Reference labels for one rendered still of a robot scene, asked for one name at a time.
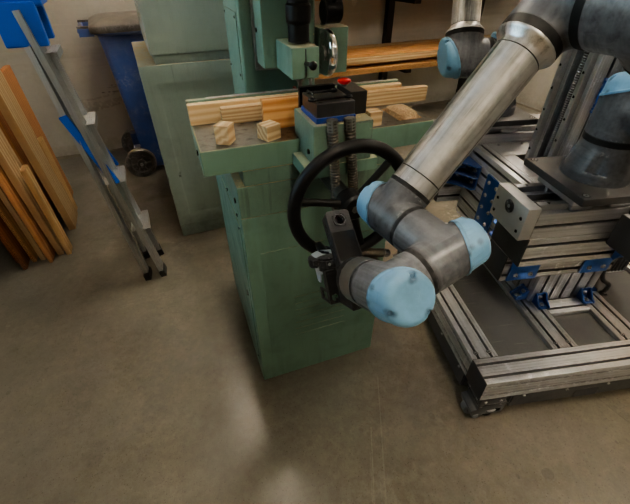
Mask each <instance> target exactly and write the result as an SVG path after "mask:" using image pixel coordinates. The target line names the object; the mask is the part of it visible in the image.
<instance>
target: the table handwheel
mask: <svg viewBox="0 0 630 504"><path fill-rule="evenodd" d="M358 153H369V154H375V155H378V156H380V157H382V158H383V159H385V161H384V162H383V163H382V164H381V165H380V167H379V168H378V169H377V170H376V171H375V172H374V174H373V175H372V176H371V177H370V178H369V179H368V180H367V181H366V182H365V183H364V184H363V185H362V186H361V187H360V188H359V190H357V189H355V188H347V186H346V185H345V184H344V183H343V182H342V181H341V180H340V185H339V186H337V187H336V188H335V189H334V191H332V192H333V195H334V197H335V198H336V199H311V198H304V195H305V193H306V191H307V189H308V187H309V186H310V184H311V182H312V181H313V180H314V179H315V177H316V176H317V175H318V174H319V173H320V172H321V171H322V170H323V169H324V168H326V167H327V166H328V165H330V164H331V163H333V162H334V161H336V160H338V159H340V158H343V157H345V156H348V155H352V154H358ZM403 161H404V159H403V158H402V156H401V155H400V154H399V153H398V152H397V151H396V150H395V149H394V148H393V147H391V146H390V145H388V144H386V143H384V142H381V141H378V140H374V139H352V140H348V141H344V142H341V143H338V144H336V145H334V146H332V147H330V148H328V149H326V150H325V151H323V152H322V153H320V154H319V155H318V156H316V157H315V158H314V159H313V160H312V161H311V162H310V163H309V164H308V165H307V166H306V167H305V168H304V170H303V171H302V172H301V174H300V175H299V177H298V178H297V180H296V182H295V184H294V186H293V188H292V190H291V193H290V197H289V201H288V208H287V216H288V224H289V227H290V230H291V233H292V235H293V237H294V238H295V240H296V241H297V242H298V244H299V245H300V246H301V247H303V248H304V249H305V250H306V251H308V252H310V253H314V252H316V251H317V249H316V247H315V244H316V243H317V242H315V241H314V240H312V239H311V238H310V237H309V236H308V235H307V233H306V232H305V230H304V228H303V225H302V222H301V206H320V207H336V208H337V209H338V210H341V209H346V210H348V212H349V215H350V218H351V221H352V224H353V227H354V230H355V233H356V236H357V239H358V242H359V245H360V248H361V251H362V252H364V251H366V250H368V249H370V248H371V247H373V246H374V245H376V244H377V243H379V242H380V241H381V240H382V239H384V238H383V237H382V236H381V235H380V234H378V233H377V232H375V231H374V232H373V233H371V234H370V235H369V236H367V237H366V238H364V239H363V235H362V231H361V227H360V223H359V217H360V216H359V214H358V212H357V200H358V197H359V195H360V193H361V191H362V190H363V189H364V188H365V187H366V186H369V185H370V184H371V183H372V182H375V181H377V180H378V179H379V178H380V177H381V176H382V175H383V174H384V172H385V171H386V170H387V169H388V168H389V167H390V166H392V167H393V169H394V171H396V170H397V169H398V167H399V166H400V165H401V164H402V162H403ZM320 180H321V181H322V182H323V183H324V185H325V186H326V187H327V188H328V189H329V191H331V190H330V188H331V187H330V177H324V178H320Z"/></svg>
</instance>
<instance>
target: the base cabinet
mask: <svg viewBox="0 0 630 504"><path fill-rule="evenodd" d="M216 178H217V184H218V189H219V195H220V200H221V206H222V211H223V217H224V223H225V228H226V234H227V239H228V245H229V251H230V256H231V262H232V267H233V274H234V279H235V283H236V286H237V290H238V293H239V297H240V300H241V303H242V307H243V310H244V313H245V317H246V320H247V324H248V327H249V330H250V334H251V337H252V340H253V344H254V347H255V350H256V354H257V357H258V361H259V364H260V367H261V371H262V374H263V377H264V380H266V379H269V378H272V377H276V376H279V375H282V374H285V373H288V372H291V371H295V370H298V369H301V368H304V367H307V366H310V365H314V364H317V363H320V362H323V361H326V360H329V359H333V358H336V357H339V356H342V355H345V354H348V353H352V352H355V351H358V350H361V349H364V348H368V347H370V345H371V339H372V332H373V325H374V318H375V316H374V315H373V314H372V313H370V312H369V311H367V310H366V309H364V308H361V309H358V310H355V311H353V310H351V309H350V308H348V307H346V306H345V305H343V304H342V303H336V304H333V305H331V304H329V303H328V302H327V301H325V300H324V299H322V296H321V290H320V287H321V286H322V287H323V288H325V285H324V279H323V275H322V282H321V283H320V282H319V281H318V278H317V274H316V270H315V268H310V266H309V263H308V257H309V256H310V255H311V254H312V253H310V252H308V251H306V250H305V249H304V248H303V247H301V246H300V245H299V244H298V242H297V241H296V240H295V238H294V237H293V235H292V233H291V230H290V227H289V224H288V216H287V211H282V212H276V213H271V214H266V215H261V216H255V217H250V218H245V219H241V218H240V215H239V213H238V210H237V208H236V205H235V203H234V200H233V197H232V195H231V192H230V190H229V187H228V185H227V182H226V180H225V177H224V174H223V175H216ZM331 208H332V207H320V206H308V207H302V208H301V222H302V225H303V228H304V230H305V232H306V233H307V235H308V236H309V237H310V238H311V239H312V240H314V241H315V242H322V244H323V245H325V246H329V242H328V239H327V236H326V232H325V229H324V226H323V222H322V219H323V217H324V216H325V214H326V212H328V211H332V209H331Z"/></svg>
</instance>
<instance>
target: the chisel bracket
mask: <svg viewBox="0 0 630 504"><path fill-rule="evenodd" d="M276 54H277V68H278V69H280V70H281V71H282V72H283V73H285V74H286V75H287V76H288V77H290V78H291V79H292V80H296V81H297V82H302V81H304V79H310V78H318V77H319V46H317V45H315V44H313V43H311V42H307V43H291V42H288V38H281V39H276ZM305 61H307V62H311V61H315V62H316V63H317V69H316V70H314V71H312V70H310V68H309V67H308V66H305V65H304V62H305Z"/></svg>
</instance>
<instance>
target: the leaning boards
mask: <svg viewBox="0 0 630 504"><path fill-rule="evenodd" d="M77 208H78V207H77V205H76V203H75V201H74V199H73V190H72V188H71V186H70V184H69V182H68V180H67V178H66V176H65V174H64V172H63V170H62V168H61V166H60V164H59V162H58V160H57V158H56V156H55V154H54V152H53V150H52V148H51V146H50V144H49V142H48V140H47V138H46V136H45V134H44V132H43V130H42V128H41V126H40V124H39V122H38V120H37V118H36V116H35V114H34V112H33V110H32V108H31V106H30V104H29V102H28V100H27V98H26V96H25V94H24V92H23V90H22V88H21V86H20V84H19V82H18V80H17V78H16V77H15V75H14V73H13V71H12V69H11V67H10V65H4V66H3V67H2V68H1V69H0V241H1V242H2V244H3V245H4V247H5V248H6V249H7V251H8V252H9V254H10V255H11V256H12V258H13V259H14V260H15V262H16V263H19V264H20V266H21V267H22V268H23V270H26V269H28V265H29V261H30V258H31V260H32V261H33V262H37V259H38V256H39V258H40V260H41V261H42V260H46V258H47V260H48V261H49V262H50V263H52V262H53V261H54V256H55V252H56V253H57V254H58V255H62V254H64V250H65V252H66V254H67V255H69V254H72V247H73V246H72V244H71V242H70V240H69V239H68V237H67V235H66V233H65V231H64V230H63V228H62V226H61V224H60V222H59V221H58V219H57V217H56V216H57V211H58V212H59V213H60V215H61V217H62V218H63V220H64V222H65V224H66V225H67V227H68V229H69V230H73V229H76V223H77V215H78V212H77Z"/></svg>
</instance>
